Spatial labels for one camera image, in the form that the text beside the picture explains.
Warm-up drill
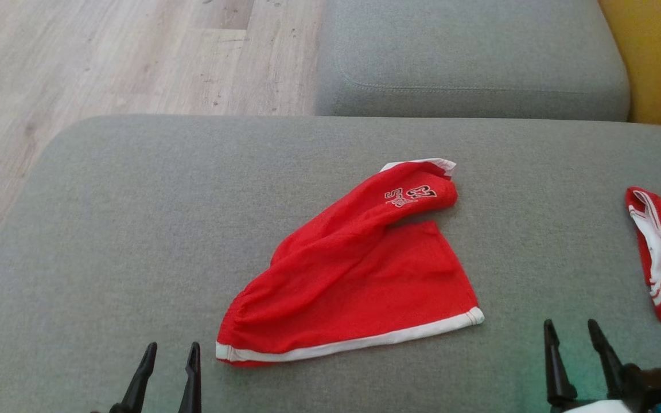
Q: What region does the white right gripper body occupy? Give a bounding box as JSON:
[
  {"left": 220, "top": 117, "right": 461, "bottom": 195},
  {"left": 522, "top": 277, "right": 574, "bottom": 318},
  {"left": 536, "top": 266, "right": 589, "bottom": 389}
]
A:
[{"left": 548, "top": 399, "right": 633, "bottom": 413}]

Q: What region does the grey sofa seat cushion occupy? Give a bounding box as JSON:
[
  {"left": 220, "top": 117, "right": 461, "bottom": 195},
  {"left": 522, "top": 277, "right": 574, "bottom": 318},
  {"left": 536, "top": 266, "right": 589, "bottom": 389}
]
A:
[{"left": 0, "top": 114, "right": 661, "bottom": 413}]

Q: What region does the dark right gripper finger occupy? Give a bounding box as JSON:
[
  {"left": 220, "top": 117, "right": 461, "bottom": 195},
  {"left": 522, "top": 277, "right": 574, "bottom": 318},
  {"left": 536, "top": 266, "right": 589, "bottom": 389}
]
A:
[
  {"left": 587, "top": 319, "right": 627, "bottom": 398},
  {"left": 542, "top": 319, "right": 578, "bottom": 408}
]

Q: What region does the grey sofa side cushion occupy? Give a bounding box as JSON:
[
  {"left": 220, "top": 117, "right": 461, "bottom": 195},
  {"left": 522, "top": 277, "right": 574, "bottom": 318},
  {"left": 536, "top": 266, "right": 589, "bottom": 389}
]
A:
[{"left": 314, "top": 0, "right": 631, "bottom": 122}]

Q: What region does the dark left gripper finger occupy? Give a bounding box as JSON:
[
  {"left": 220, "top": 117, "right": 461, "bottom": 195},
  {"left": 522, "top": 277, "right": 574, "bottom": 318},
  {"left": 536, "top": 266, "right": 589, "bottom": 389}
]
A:
[
  {"left": 178, "top": 342, "right": 203, "bottom": 413},
  {"left": 109, "top": 342, "right": 158, "bottom": 413}
]

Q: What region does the yellow cushion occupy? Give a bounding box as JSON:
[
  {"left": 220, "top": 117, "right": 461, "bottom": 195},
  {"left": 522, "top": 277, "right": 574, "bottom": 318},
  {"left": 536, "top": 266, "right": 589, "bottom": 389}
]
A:
[{"left": 597, "top": 0, "right": 661, "bottom": 131}]

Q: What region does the red shorts white trim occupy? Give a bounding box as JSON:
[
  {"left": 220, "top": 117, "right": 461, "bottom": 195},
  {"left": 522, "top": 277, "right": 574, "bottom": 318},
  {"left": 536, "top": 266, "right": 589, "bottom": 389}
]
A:
[{"left": 216, "top": 158, "right": 485, "bottom": 368}]

